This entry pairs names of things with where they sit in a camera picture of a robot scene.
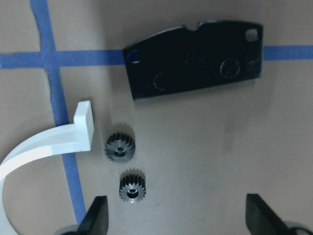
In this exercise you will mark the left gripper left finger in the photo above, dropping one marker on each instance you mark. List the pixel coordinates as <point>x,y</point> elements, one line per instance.
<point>96,221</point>

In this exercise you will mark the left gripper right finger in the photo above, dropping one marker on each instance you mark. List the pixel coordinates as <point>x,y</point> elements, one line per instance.
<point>261,219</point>

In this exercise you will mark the black flat metal plate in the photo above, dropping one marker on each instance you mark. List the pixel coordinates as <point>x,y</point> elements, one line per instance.
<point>178,59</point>

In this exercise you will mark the white curved plastic bracket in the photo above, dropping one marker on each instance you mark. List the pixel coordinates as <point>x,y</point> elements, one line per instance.
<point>69,138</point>

